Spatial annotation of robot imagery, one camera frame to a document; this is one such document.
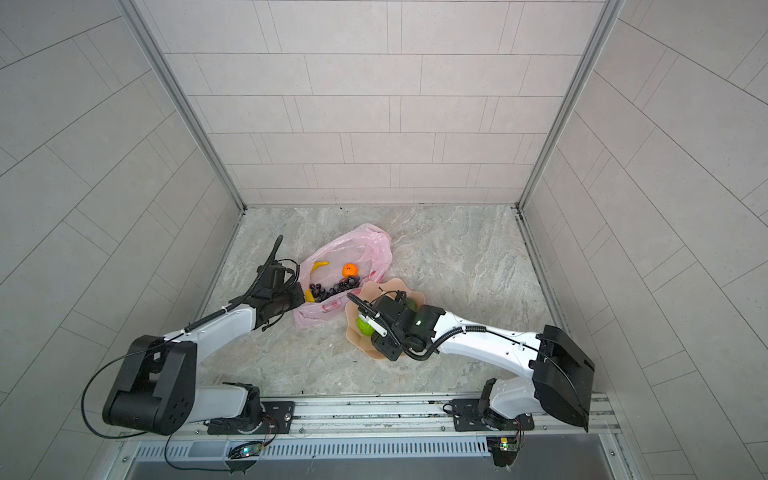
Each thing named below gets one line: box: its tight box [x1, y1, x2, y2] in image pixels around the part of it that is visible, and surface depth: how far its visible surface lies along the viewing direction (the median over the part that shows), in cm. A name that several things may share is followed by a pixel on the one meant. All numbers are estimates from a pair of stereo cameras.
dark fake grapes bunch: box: [309, 276, 360, 302], surface depth 91 cm
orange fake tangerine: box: [342, 262, 359, 278], surface depth 97 cm
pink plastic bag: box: [294, 223, 393, 325], surface depth 95 cm
